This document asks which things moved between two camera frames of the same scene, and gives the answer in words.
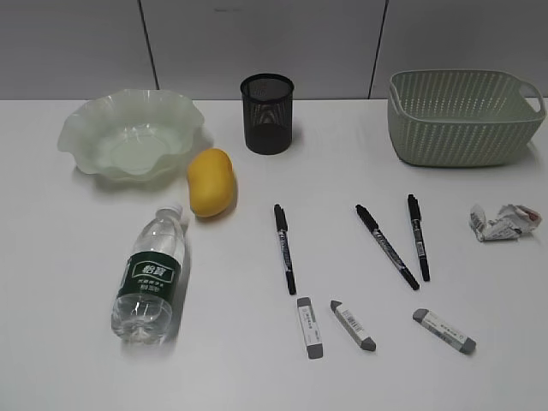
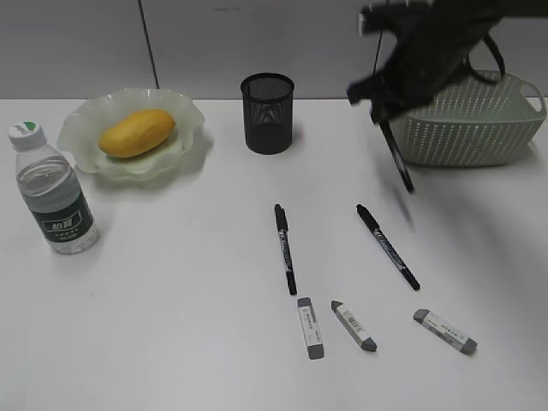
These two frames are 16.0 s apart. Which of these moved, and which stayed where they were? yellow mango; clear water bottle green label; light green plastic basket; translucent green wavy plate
Moved: yellow mango; clear water bottle green label
Stayed: light green plastic basket; translucent green wavy plate
